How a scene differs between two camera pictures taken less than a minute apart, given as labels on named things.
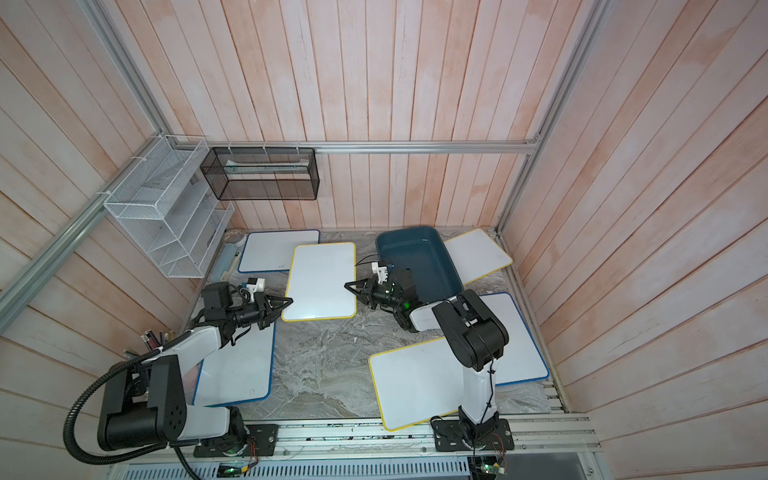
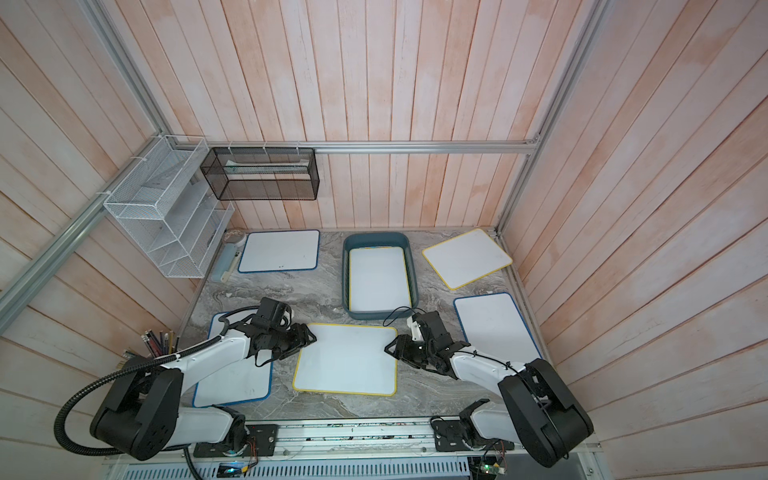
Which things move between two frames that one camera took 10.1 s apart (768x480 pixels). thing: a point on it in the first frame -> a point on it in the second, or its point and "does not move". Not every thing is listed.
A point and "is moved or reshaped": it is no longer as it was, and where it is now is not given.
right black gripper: x=364 y=297 -> x=403 y=349
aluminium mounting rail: x=544 y=450 does not move
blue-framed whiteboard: x=237 y=373 does not move
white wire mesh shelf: x=169 y=205 does not move
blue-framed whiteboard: x=273 y=250 does not move
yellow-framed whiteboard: x=317 y=278 is moved or reshaped
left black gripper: x=264 y=314 -> x=302 y=334
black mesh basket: x=262 y=173 does not move
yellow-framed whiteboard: x=416 y=382 -> x=348 y=359
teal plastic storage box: x=423 y=251 is moved or reshaped
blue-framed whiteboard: x=520 y=360 does not move
